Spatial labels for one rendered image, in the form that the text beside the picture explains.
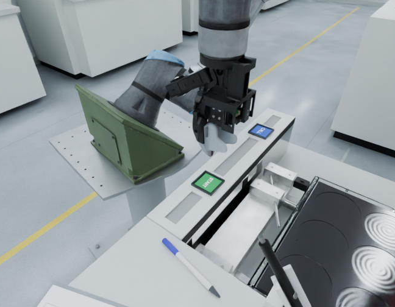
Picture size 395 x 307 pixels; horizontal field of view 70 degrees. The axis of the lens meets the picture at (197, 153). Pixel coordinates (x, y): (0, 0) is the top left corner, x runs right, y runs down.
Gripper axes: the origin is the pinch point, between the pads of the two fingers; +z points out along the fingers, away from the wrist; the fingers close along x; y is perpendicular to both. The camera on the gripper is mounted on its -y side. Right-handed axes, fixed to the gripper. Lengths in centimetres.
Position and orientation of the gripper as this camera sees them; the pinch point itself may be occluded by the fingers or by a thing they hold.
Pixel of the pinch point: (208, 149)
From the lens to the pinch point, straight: 57.2
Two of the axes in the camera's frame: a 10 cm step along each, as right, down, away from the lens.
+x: 5.9, -5.0, 6.3
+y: 8.1, 3.7, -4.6
